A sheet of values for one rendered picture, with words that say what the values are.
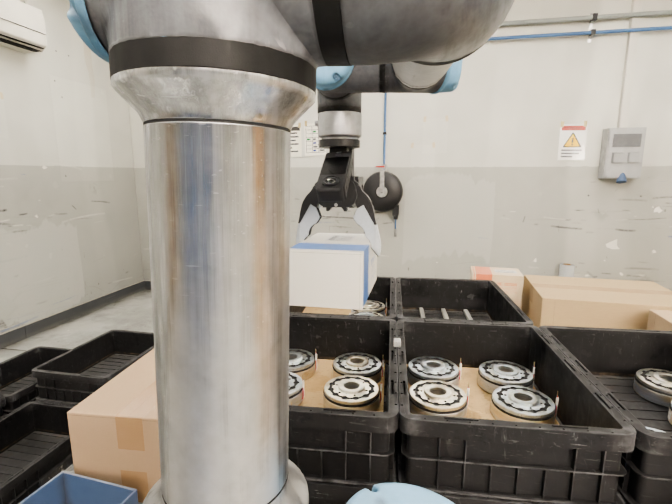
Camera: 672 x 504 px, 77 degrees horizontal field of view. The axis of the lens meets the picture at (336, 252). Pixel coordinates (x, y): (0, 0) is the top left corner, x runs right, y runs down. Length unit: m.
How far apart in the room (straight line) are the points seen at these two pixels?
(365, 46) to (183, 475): 0.27
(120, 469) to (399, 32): 0.79
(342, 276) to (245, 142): 0.43
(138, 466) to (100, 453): 0.07
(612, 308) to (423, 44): 1.22
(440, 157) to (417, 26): 3.77
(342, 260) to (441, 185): 3.39
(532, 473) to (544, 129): 3.64
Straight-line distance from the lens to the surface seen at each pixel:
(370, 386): 0.83
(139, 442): 0.83
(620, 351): 1.09
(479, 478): 0.68
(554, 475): 0.70
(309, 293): 0.66
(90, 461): 0.90
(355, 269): 0.64
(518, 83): 4.14
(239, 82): 0.22
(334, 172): 0.67
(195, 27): 0.23
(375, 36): 0.24
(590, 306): 1.40
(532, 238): 4.15
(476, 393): 0.91
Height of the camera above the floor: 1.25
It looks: 10 degrees down
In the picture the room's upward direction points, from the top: straight up
